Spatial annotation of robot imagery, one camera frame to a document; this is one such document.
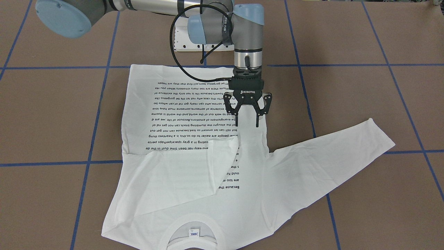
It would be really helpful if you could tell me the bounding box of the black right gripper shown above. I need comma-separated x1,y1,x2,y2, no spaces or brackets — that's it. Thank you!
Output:
223,68,272,127

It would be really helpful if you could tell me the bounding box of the white long-sleeve printed shirt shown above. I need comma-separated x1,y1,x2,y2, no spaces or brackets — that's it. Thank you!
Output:
101,65,395,250

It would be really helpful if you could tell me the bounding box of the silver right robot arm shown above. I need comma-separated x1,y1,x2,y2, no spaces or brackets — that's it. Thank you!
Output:
35,0,272,127

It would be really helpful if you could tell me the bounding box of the white pedestal column with base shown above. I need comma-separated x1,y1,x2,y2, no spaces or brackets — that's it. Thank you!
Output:
173,8,243,52

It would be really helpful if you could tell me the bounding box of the black robot wrist cable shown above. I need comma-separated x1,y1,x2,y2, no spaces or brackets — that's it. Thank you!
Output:
169,3,233,84

